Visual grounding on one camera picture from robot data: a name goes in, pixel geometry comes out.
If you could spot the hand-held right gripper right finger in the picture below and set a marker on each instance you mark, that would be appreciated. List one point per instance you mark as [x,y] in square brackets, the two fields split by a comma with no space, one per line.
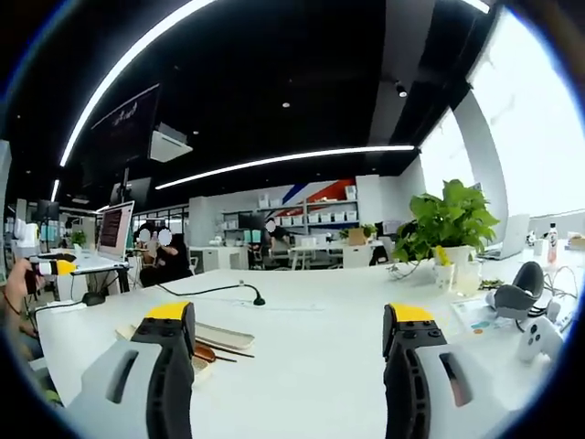
[439,379]

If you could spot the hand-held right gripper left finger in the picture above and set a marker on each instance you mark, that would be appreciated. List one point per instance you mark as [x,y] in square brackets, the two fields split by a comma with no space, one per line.
[114,379]

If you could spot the brown wooden spoon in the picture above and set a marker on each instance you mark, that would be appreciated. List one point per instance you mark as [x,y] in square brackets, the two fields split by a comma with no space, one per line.
[208,353]

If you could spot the beige cutlery case lid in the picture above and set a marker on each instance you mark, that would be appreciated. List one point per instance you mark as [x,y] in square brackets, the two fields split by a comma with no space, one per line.
[224,336]

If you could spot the dark wooden chopsticks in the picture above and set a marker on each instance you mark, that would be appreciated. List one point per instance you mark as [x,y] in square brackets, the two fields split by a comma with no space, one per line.
[237,352]

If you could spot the person's left hand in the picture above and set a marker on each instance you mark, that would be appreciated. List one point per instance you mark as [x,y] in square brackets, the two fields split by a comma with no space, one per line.
[20,279]

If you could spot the black round puck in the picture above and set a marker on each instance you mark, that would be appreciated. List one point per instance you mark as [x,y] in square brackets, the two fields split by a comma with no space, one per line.
[93,299]

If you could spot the white framed computer monitor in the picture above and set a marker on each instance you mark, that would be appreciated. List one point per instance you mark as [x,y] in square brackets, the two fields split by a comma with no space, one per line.
[114,231]

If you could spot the printed paper leaflet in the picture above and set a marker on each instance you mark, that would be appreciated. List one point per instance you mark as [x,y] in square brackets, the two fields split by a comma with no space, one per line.
[480,318]

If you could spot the small white cup yellow flower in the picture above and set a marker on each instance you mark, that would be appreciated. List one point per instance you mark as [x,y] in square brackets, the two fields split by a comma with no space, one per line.
[443,274]

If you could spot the white game controller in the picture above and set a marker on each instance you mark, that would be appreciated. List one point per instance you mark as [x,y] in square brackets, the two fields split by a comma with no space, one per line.
[537,336]

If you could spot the grey headset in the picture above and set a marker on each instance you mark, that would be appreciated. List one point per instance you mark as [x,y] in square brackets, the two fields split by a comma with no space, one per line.
[521,292]

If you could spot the silver laptop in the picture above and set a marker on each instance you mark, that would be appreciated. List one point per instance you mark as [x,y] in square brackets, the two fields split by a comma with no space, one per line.
[512,238]

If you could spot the green leafy potted plant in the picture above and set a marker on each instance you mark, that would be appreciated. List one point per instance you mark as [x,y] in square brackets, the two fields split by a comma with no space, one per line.
[450,219]

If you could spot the white ceiling air conditioner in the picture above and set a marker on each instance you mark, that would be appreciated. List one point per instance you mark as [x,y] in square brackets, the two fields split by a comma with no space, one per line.
[170,144]

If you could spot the dark hanging sign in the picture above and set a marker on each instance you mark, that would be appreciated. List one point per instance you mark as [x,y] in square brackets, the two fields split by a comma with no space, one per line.
[128,110]

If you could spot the clear bottle with red label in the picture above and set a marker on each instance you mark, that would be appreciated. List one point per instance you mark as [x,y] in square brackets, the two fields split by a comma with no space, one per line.
[552,244]

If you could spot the white storage shelf with boxes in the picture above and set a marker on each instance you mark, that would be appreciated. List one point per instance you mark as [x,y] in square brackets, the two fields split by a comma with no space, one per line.
[311,215]

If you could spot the long ceiling light strip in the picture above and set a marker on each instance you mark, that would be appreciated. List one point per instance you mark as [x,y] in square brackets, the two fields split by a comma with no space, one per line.
[137,59]

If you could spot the short ceiling light strip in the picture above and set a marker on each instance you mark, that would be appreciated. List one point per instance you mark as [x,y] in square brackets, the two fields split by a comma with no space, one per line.
[283,164]

